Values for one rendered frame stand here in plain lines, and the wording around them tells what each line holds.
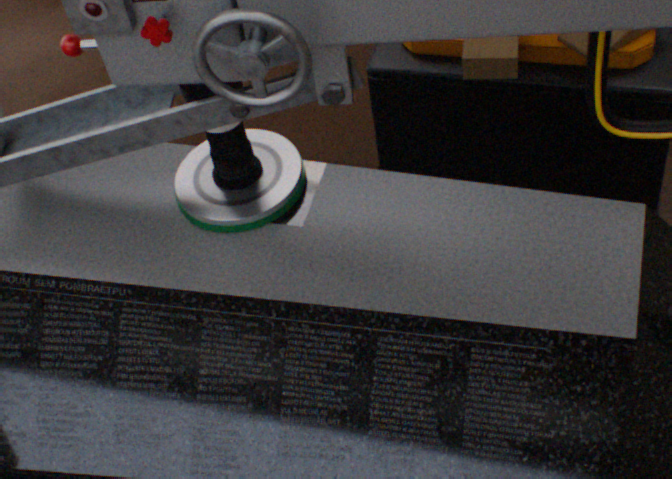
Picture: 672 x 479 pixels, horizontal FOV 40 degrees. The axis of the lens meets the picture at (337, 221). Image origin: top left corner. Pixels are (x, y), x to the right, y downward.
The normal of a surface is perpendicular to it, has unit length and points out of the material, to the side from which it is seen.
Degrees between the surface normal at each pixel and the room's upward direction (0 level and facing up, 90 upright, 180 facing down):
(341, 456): 45
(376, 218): 0
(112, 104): 90
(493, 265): 0
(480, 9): 90
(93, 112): 90
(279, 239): 0
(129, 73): 90
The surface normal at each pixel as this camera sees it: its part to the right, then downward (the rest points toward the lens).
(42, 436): -0.25, 0.05
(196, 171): -0.13, -0.67
